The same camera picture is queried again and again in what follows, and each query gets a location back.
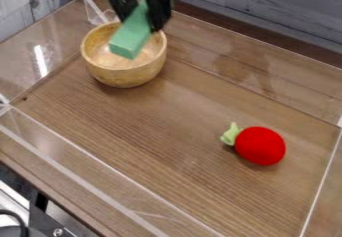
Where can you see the clear acrylic tray walls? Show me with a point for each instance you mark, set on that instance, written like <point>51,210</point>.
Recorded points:
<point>131,159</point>

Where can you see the red plush strawberry toy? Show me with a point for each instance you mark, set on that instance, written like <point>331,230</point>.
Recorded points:
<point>256,144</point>

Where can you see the black metal table leg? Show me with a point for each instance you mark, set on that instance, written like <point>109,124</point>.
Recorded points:
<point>41,222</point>

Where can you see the green rectangular block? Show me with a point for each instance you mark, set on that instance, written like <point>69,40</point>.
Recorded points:
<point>132,33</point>

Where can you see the light wooden bowl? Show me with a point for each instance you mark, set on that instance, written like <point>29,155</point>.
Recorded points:
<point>113,70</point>

